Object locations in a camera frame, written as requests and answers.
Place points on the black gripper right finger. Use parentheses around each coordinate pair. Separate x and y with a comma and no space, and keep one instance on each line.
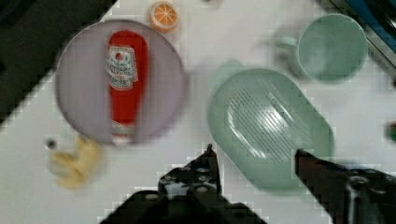
(349,195)

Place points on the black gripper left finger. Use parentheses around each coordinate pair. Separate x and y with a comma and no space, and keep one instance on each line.
(202,171)

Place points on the green plastic strainer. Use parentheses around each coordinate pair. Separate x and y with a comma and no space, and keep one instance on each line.
(260,118)

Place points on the yellow banana peel toy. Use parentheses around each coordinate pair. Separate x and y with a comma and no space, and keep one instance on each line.
(79,166)

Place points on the red ketchup bottle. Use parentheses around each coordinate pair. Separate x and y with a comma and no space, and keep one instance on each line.
(127,67)

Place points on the green mug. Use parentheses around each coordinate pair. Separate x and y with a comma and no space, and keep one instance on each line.
(330,50)

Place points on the grey round plate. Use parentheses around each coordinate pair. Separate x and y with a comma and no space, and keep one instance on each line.
(82,91)

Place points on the orange slice toy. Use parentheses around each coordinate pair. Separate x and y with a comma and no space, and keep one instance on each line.
(163,17)

